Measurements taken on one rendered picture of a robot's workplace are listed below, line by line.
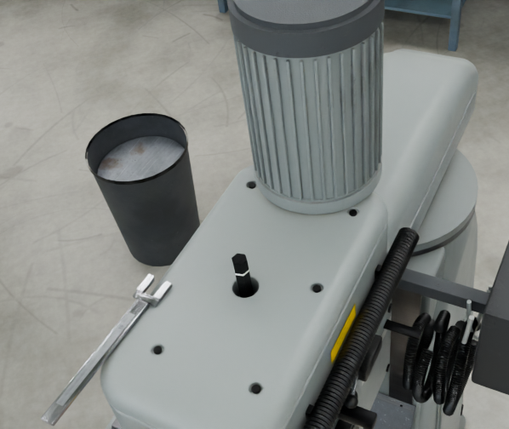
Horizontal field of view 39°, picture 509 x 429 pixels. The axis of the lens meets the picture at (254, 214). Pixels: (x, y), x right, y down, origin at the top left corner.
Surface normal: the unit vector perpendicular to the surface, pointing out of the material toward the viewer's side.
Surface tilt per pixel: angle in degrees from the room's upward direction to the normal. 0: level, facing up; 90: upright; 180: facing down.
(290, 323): 0
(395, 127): 0
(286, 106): 90
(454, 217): 0
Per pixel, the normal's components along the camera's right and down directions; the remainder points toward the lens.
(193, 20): -0.11, -0.69
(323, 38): 0.16, 0.69
